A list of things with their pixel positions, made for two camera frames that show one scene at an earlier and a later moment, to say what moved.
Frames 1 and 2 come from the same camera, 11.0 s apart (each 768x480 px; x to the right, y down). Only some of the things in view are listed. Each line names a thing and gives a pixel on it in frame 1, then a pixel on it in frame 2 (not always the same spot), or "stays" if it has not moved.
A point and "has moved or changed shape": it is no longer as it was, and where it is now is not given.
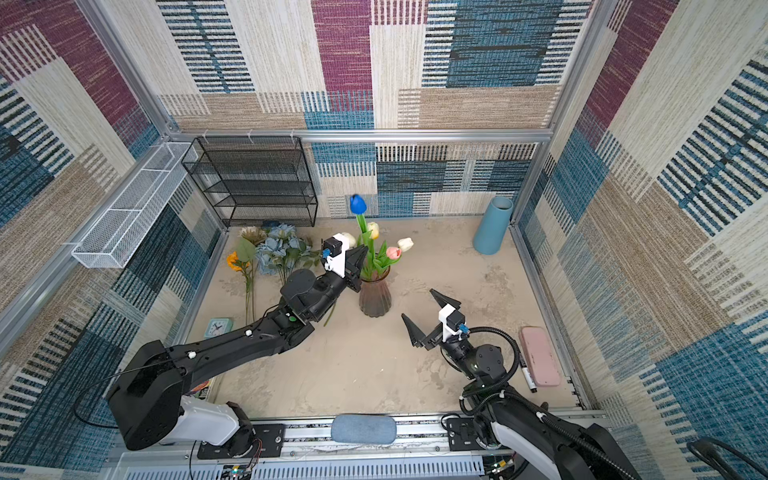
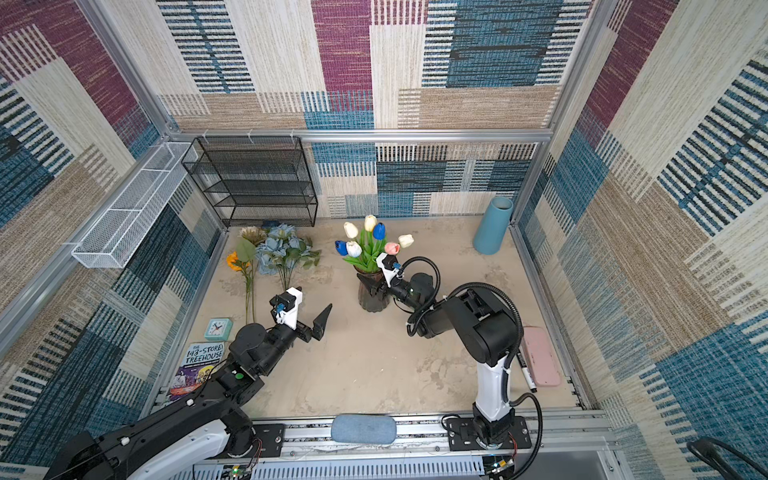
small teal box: x=218 y=326 stays
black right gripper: x=419 y=339 → x=374 y=286
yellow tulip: x=374 y=227 has moved or changed shape
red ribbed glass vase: x=375 y=297 stays
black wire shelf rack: x=254 y=181 stays
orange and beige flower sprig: x=243 y=260 stays
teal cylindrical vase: x=492 y=225 stays
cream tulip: x=352 y=241 has moved or changed shape
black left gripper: x=352 y=273 → x=305 y=334
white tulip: x=405 y=244 stays
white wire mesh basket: x=107 y=244 stays
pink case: x=540 y=356 stays
